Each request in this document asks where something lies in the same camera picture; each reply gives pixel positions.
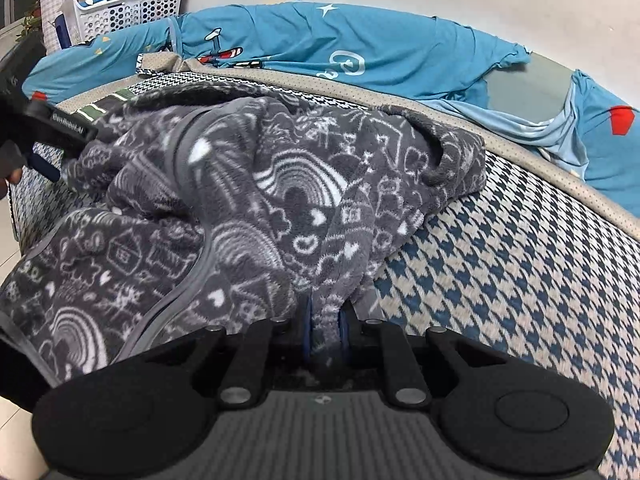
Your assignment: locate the blue airplane print bed cover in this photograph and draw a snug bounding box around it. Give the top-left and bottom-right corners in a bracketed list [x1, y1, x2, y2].
[22, 2, 640, 213]

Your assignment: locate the white plastic basket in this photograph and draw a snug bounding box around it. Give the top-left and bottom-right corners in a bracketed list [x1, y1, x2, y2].
[60, 0, 193, 46]

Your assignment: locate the grey doodle print fleece garment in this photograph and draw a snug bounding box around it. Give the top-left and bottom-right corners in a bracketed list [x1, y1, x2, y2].
[0, 85, 488, 391]

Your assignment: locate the green striped folded garment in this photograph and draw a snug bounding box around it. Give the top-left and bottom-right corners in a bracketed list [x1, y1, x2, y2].
[80, 87, 138, 121]

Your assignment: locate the person's left hand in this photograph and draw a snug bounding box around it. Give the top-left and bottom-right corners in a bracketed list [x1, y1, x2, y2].
[0, 167, 25, 201]

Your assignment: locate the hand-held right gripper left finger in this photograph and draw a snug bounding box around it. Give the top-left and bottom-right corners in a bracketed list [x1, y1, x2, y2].
[132, 305, 313, 408]

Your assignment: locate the grey cushion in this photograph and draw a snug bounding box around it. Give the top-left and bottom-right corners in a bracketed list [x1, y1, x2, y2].
[487, 52, 576, 126]

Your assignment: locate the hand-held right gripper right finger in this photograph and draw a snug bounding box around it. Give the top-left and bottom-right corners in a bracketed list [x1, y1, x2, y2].
[337, 310, 506, 408]

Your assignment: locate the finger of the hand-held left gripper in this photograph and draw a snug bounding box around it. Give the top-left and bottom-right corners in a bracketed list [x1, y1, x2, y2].
[27, 152, 62, 182]

